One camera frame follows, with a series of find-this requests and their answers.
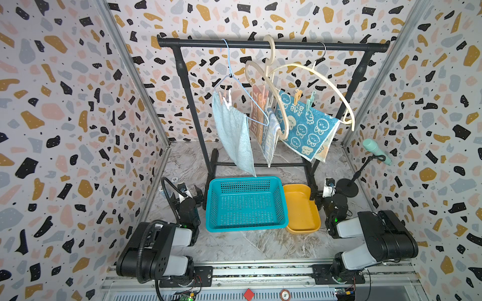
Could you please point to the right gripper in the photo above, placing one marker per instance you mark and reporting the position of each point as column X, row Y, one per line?
column 324, row 199

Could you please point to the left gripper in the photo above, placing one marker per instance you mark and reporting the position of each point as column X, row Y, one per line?
column 199, row 199

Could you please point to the light blue towel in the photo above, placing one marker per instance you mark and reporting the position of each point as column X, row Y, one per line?
column 233, row 132

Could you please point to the white clothespin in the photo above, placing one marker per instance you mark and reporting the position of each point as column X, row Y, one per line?
column 227, row 98

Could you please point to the light blue wire hanger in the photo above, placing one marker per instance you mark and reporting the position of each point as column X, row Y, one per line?
column 231, row 75

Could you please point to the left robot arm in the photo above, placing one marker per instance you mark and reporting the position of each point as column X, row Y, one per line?
column 148, row 256

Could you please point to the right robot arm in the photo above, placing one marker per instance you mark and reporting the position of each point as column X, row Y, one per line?
column 386, row 239

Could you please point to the large wooden hanger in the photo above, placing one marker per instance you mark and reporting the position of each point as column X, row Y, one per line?
column 348, row 117

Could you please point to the black microphone stand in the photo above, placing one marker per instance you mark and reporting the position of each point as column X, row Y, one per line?
column 348, row 187

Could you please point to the yellow plastic bin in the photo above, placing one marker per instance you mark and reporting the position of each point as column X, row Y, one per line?
column 303, row 214

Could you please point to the black clothes rack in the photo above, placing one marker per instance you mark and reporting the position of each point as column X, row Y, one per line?
column 176, row 44

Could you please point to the teal plastic basket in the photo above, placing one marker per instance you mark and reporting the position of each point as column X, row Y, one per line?
column 246, row 204

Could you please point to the mint green microphone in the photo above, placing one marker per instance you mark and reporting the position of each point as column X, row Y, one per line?
column 373, row 147

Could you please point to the teal jellyfish pattern towel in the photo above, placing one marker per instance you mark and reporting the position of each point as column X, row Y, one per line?
column 310, row 131

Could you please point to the round red white sticker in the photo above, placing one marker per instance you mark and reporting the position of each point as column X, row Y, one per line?
column 285, row 295

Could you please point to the red diamond sticker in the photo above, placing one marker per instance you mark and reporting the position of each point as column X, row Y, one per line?
column 249, row 295

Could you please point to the mint green clothespin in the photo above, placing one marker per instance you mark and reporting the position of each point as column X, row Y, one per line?
column 310, row 101

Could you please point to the orange patterned towel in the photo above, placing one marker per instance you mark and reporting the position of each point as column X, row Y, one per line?
column 257, row 125

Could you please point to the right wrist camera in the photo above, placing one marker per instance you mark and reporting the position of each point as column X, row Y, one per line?
column 329, row 188

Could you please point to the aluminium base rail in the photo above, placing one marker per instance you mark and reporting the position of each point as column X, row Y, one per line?
column 266, row 278

